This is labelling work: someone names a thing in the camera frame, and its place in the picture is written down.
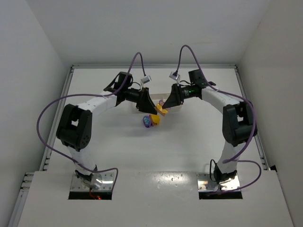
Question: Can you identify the yellow lego plate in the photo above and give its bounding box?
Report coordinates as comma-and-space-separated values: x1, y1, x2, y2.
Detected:
155, 104, 168, 116

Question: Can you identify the yellow round lego brick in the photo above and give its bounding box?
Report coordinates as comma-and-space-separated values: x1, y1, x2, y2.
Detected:
153, 114, 160, 125

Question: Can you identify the purple round flower lego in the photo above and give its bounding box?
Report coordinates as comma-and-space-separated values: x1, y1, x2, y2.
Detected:
143, 115, 152, 128

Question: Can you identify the brown lego plate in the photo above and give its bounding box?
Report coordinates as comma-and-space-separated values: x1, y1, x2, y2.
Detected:
149, 114, 155, 126

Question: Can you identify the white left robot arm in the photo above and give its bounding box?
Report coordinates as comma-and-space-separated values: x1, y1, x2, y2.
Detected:
56, 72, 157, 187

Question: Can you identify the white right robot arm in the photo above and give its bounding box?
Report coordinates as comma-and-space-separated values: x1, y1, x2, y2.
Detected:
163, 70, 257, 183

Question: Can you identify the white divided sorting tray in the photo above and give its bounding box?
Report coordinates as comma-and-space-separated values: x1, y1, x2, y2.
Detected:
130, 93, 182, 114

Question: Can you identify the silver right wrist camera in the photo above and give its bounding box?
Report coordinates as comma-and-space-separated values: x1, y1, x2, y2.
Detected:
169, 72, 180, 81

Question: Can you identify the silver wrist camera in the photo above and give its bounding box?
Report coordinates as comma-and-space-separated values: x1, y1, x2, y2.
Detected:
140, 76, 152, 84
169, 72, 180, 81

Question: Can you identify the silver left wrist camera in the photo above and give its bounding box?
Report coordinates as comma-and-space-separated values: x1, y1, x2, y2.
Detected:
140, 76, 152, 84

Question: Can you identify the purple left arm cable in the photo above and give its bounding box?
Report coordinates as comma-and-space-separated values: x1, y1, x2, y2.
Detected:
36, 52, 146, 187

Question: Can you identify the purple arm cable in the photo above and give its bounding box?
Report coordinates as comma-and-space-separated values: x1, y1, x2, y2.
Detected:
176, 44, 262, 194
36, 52, 146, 187

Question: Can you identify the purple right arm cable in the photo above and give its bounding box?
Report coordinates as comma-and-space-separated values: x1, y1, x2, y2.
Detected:
176, 44, 262, 194

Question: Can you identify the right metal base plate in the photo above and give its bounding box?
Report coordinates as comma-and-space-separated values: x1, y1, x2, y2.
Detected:
196, 173, 240, 193

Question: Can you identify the metal base plate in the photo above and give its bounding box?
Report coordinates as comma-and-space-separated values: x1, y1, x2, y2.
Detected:
196, 173, 240, 193
70, 173, 115, 192

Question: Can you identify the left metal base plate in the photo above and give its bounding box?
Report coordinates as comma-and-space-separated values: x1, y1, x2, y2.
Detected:
70, 173, 115, 192

